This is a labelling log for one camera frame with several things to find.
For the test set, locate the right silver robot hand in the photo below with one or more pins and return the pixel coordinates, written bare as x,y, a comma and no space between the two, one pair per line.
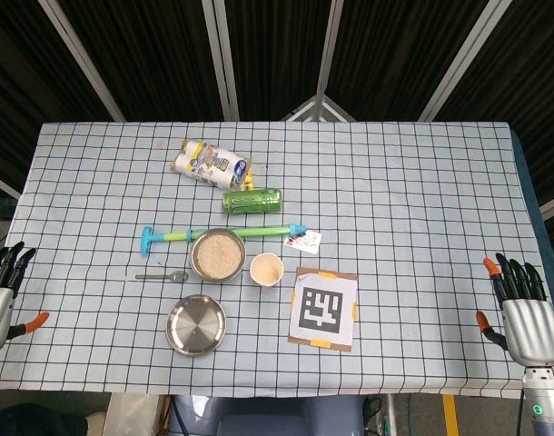
533,327

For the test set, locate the metal spoon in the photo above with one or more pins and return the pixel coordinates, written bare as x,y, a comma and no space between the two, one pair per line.
179,275

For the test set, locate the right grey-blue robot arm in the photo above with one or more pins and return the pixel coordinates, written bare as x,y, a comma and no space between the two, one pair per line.
545,409

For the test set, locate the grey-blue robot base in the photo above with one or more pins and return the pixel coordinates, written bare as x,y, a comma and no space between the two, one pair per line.
268,418

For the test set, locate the steel bowl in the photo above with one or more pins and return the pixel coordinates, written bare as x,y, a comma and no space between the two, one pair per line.
218,280

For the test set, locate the white uncooked rice heap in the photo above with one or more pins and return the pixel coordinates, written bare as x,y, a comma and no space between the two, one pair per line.
215,256

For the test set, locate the white paper cup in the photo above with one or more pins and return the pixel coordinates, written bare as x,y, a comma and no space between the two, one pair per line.
259,261

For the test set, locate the black bag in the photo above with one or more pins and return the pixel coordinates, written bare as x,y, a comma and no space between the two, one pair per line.
32,422

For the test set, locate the yellow floor tape strip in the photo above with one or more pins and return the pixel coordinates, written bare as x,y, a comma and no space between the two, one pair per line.
450,415

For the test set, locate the blue checkered tablecloth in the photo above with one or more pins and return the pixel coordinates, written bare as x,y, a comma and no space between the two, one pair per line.
395,204

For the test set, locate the steel plate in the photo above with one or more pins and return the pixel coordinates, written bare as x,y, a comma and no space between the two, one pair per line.
195,324

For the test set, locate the cardboard with marker sheet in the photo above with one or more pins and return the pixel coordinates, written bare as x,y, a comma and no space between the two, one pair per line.
322,309

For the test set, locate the playing card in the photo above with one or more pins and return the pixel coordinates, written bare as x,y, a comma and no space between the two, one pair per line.
306,240

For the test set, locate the white snack bottle pack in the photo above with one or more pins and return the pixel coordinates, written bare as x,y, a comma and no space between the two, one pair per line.
209,163

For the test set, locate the green and blue toy pump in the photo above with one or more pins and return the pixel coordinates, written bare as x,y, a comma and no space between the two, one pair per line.
259,231

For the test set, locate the green energy drink can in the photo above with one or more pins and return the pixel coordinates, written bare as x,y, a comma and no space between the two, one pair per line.
252,201

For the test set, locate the white triangular frame foot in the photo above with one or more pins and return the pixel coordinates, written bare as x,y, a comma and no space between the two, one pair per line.
320,106

